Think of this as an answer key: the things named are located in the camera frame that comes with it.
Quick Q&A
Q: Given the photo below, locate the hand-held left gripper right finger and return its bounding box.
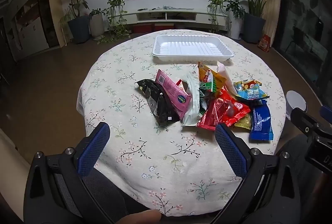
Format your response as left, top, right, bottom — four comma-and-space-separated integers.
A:
214, 124, 301, 224

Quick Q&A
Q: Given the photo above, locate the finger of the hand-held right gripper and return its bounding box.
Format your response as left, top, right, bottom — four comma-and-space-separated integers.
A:
320, 104, 332, 123
290, 107, 328, 140

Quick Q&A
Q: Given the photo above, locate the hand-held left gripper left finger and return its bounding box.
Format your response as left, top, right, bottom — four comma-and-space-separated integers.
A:
24, 122, 130, 224

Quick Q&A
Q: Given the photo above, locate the yellow snack packet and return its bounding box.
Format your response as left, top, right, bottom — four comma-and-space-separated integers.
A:
233, 114, 252, 130

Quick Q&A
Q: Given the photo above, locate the red snack packet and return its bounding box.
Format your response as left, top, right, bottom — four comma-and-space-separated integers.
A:
197, 98, 224, 129

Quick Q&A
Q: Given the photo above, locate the dark blue snack packet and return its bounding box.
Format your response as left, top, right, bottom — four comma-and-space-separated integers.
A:
249, 100, 274, 142

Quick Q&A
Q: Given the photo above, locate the red packet with round pictures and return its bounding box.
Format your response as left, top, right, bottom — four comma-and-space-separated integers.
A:
220, 85, 251, 127

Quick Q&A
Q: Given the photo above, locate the long white snack packet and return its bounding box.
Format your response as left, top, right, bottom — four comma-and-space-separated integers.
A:
181, 71, 208, 127

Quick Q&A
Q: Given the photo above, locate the light blue snack packet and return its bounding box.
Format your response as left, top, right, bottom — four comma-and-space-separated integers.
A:
233, 79, 270, 101

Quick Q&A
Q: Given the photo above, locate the green snack packet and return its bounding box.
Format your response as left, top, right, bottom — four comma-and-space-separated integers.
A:
198, 75, 216, 116

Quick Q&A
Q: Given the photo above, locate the orange snack packet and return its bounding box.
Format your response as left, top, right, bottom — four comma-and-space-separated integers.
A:
198, 61, 229, 99

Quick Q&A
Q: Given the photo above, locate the black snack packet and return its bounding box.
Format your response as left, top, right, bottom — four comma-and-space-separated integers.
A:
135, 78, 181, 125

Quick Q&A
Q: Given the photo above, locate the clear packet with orange print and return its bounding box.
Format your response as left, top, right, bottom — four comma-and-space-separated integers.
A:
216, 61, 238, 95

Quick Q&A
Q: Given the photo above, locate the pink snack packet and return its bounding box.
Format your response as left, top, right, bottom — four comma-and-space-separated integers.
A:
155, 69, 192, 115

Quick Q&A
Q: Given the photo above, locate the white plastic tray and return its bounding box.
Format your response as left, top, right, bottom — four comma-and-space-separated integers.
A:
153, 34, 234, 64

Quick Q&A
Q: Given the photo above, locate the person's left hand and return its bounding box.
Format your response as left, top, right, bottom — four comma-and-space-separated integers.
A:
114, 210, 162, 224

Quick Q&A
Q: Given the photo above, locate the red paper bag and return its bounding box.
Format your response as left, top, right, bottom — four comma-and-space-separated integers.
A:
258, 34, 271, 53

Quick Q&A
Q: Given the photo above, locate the glass sliding door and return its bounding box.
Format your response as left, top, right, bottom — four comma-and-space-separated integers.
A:
275, 0, 332, 95

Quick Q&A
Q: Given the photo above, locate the plant in smooth white pot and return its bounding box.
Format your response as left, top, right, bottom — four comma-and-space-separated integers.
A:
224, 0, 245, 40

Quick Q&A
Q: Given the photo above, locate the tall plant in dark pot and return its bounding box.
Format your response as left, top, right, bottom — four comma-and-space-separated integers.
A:
53, 0, 91, 44

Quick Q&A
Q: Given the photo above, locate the plant in ribbed white pot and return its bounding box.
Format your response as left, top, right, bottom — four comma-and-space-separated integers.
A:
88, 8, 105, 39

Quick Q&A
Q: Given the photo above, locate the red storage box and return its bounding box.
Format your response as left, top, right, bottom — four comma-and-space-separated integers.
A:
133, 23, 152, 33
154, 22, 174, 32

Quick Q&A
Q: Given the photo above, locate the white television cabinet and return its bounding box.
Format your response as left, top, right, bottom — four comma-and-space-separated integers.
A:
114, 8, 229, 33

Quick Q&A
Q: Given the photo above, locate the hanging trailing plant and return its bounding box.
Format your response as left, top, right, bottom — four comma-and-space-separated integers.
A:
207, 0, 226, 33

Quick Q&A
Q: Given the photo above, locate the trailing vine plant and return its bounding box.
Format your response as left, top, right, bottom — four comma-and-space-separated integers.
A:
99, 0, 131, 44

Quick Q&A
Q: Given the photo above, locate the pale blue item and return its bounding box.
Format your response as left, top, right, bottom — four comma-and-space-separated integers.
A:
162, 5, 194, 10

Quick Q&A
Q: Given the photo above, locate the white wall cabinet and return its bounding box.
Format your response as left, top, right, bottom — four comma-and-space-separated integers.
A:
0, 0, 61, 64

